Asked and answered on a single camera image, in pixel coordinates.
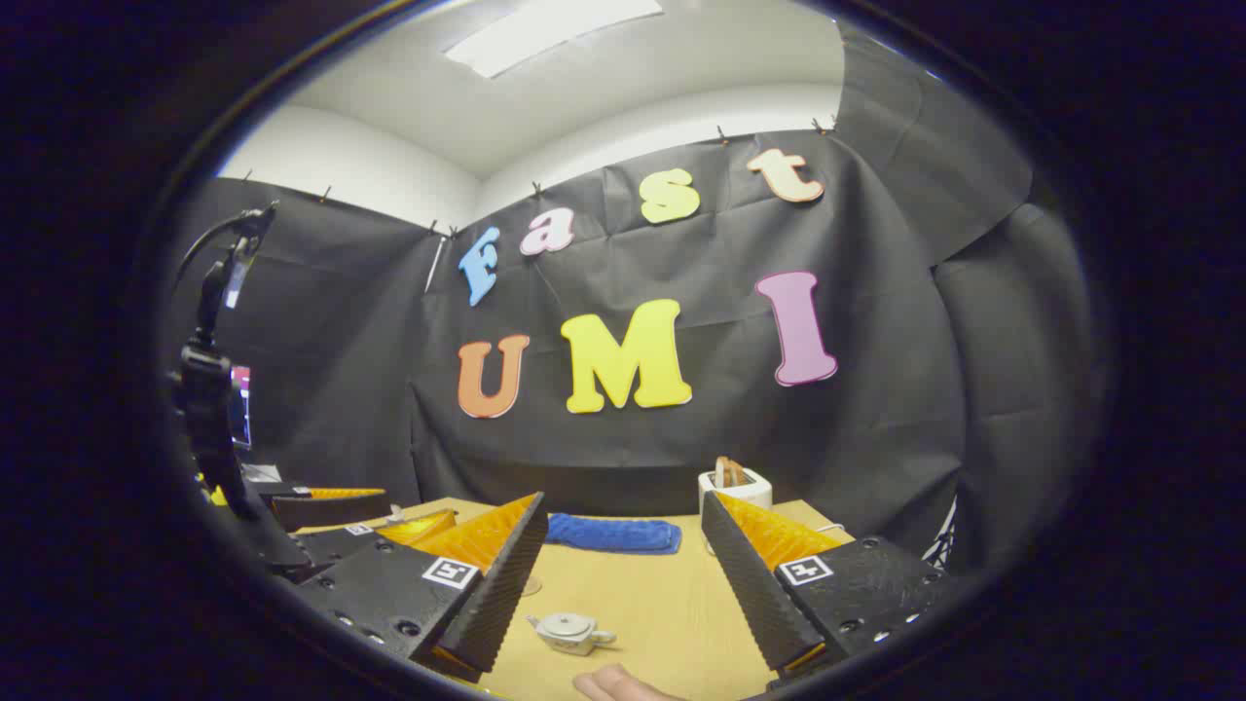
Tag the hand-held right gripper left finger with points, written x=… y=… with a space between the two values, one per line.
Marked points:
x=506 y=584

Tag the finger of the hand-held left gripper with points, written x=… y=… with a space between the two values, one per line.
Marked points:
x=331 y=508
x=336 y=547

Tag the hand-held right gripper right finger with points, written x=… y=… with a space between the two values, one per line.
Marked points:
x=754 y=594

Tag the round brown coaster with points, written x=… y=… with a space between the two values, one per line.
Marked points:
x=531 y=586

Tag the white floral teacup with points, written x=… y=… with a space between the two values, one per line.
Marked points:
x=569 y=644

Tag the computer monitor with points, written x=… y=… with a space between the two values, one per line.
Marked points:
x=240 y=404

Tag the white toaster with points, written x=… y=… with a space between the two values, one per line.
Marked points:
x=737 y=492

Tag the blue towel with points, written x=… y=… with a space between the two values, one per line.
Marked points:
x=613 y=534

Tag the toasted bread slice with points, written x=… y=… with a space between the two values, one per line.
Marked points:
x=730 y=472

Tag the black backdrop cloth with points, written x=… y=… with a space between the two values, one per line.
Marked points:
x=876 y=438

